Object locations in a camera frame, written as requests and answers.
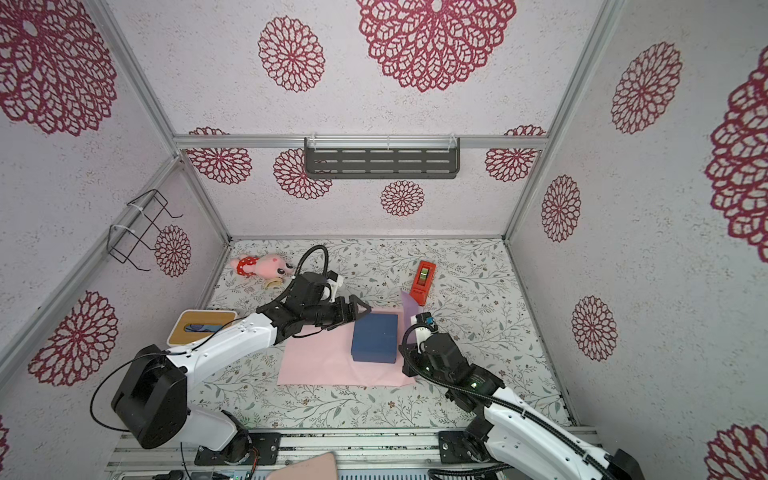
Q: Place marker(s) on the black wire wall rack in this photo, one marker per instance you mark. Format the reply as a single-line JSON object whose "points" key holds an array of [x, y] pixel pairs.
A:
{"points": [[148, 207]]}

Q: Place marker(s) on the white wooden tissue box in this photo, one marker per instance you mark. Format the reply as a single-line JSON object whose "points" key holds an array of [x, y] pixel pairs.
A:
{"points": [[193, 325]]}

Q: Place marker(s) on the pink cloth at bottom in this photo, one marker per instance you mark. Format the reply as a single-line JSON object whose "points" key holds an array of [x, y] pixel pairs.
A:
{"points": [[322, 467]]}

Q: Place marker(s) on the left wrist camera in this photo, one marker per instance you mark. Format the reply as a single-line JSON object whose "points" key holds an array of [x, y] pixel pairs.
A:
{"points": [[333, 283]]}

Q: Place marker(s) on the grey wall shelf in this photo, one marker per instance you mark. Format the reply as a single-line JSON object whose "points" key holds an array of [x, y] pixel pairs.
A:
{"points": [[387, 158]]}

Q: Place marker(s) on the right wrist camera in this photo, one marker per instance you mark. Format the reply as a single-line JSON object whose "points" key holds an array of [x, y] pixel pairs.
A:
{"points": [[422, 332]]}

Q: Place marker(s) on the blue gift box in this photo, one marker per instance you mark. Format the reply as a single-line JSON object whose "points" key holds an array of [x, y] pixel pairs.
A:
{"points": [[375, 338]]}

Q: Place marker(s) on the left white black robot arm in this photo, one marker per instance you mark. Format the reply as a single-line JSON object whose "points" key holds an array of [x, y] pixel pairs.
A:
{"points": [[152, 402]]}

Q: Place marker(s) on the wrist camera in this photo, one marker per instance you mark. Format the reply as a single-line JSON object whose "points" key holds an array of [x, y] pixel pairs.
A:
{"points": [[422, 332], [333, 283]]}

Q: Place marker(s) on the pink plush toy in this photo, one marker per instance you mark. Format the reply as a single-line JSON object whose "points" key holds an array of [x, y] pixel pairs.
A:
{"points": [[267, 267]]}

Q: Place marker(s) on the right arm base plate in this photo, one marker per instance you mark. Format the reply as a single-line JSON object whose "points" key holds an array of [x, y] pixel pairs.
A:
{"points": [[457, 447]]}

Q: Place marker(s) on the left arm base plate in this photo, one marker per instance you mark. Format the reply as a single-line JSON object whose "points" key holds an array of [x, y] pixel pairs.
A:
{"points": [[258, 447]]}

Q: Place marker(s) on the red tape dispenser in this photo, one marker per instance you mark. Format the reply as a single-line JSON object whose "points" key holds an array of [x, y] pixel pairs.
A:
{"points": [[422, 282]]}

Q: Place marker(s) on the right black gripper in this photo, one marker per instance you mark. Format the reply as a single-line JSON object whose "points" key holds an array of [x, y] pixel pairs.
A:
{"points": [[410, 357]]}

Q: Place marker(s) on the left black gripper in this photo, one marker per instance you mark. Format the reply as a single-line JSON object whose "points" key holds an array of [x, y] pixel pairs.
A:
{"points": [[345, 315]]}

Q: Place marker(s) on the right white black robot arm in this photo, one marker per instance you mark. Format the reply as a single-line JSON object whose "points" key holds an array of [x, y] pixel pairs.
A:
{"points": [[505, 429]]}

